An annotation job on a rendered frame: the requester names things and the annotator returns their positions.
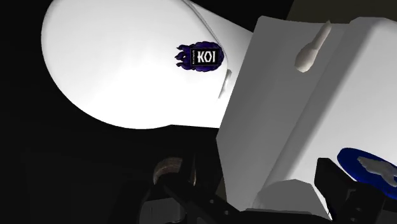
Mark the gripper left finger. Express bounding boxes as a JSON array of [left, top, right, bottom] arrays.
[[136, 157, 249, 224]]

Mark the grey lumpy figure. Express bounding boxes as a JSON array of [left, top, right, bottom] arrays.
[[356, 156, 397, 187]]

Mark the blue round plate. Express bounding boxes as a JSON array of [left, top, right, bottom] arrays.
[[337, 147, 397, 201]]

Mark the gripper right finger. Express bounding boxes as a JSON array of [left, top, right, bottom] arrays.
[[314, 157, 397, 224]]

